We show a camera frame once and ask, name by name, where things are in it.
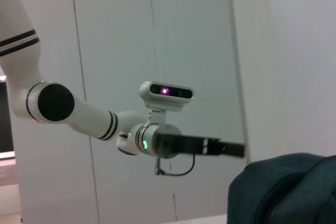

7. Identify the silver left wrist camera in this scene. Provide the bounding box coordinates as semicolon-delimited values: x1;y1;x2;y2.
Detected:
138;81;194;112

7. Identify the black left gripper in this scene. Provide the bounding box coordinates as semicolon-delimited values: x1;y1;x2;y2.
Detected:
154;133;246;159

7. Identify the dark teal lunch bag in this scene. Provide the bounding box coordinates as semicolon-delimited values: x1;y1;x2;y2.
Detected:
227;152;336;224

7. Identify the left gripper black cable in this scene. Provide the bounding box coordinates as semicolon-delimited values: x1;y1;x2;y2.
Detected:
154;153;196;176

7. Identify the black background panel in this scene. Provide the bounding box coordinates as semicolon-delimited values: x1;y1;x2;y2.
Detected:
0;82;14;154

